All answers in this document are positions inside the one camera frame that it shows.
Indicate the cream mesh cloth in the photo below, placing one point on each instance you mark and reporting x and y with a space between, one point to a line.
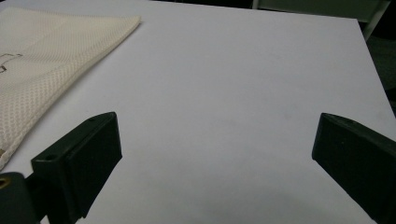
46 62

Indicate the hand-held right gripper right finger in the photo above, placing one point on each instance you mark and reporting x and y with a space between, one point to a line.
358 161

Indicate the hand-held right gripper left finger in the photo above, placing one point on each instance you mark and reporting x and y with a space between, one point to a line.
81 161

